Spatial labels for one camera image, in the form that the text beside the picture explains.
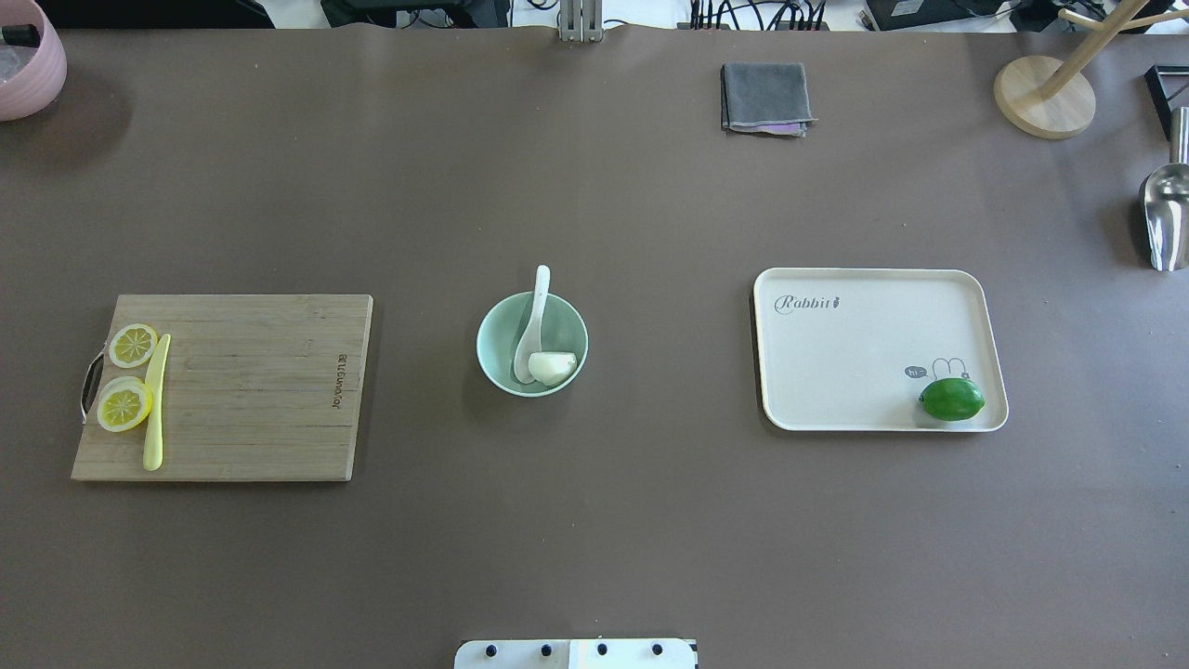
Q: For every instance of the white steamed bun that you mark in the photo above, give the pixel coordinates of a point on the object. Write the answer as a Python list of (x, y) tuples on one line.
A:
[(552, 368)]

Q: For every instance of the white ceramic soup spoon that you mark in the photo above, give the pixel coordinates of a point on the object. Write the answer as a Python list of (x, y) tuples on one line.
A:
[(529, 341)]

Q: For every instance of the mint green bowl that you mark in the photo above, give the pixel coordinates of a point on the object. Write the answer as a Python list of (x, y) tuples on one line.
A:
[(563, 330)]

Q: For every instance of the pink ribbed bowl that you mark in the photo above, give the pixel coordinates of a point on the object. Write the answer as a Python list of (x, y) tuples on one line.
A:
[(41, 78)]

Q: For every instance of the beige rabbit serving tray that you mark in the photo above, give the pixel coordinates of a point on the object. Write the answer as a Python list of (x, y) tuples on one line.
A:
[(852, 349)]

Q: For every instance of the grey folded cloth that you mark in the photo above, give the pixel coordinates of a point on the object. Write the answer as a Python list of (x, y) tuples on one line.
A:
[(765, 97)]

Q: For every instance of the wooden cutting board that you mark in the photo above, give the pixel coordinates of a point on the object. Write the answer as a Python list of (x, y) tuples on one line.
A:
[(256, 387)]

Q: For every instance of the green bell pepper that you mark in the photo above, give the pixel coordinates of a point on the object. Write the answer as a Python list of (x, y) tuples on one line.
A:
[(952, 399)]

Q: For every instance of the yellow plastic knife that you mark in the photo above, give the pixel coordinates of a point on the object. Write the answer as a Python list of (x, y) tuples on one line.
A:
[(153, 449)]

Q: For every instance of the lower lemon slice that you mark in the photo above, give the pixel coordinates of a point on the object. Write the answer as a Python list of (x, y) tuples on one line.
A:
[(133, 346)]

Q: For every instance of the upper lemon slice stack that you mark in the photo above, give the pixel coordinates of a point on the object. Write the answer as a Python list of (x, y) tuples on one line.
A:
[(123, 403)]

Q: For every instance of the wooden mug tree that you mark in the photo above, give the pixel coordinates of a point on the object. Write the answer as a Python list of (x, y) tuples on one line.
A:
[(1050, 98)]

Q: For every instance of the metal scoop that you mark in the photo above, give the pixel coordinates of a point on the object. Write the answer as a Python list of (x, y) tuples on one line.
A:
[(1165, 202)]

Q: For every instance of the wine glass rack tray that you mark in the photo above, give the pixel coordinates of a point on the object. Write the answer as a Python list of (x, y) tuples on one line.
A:
[(1165, 83)]

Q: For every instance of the aluminium frame post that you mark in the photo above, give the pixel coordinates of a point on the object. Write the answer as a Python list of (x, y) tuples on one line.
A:
[(581, 21)]

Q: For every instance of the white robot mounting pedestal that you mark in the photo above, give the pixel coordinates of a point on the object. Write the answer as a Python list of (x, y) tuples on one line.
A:
[(626, 652)]

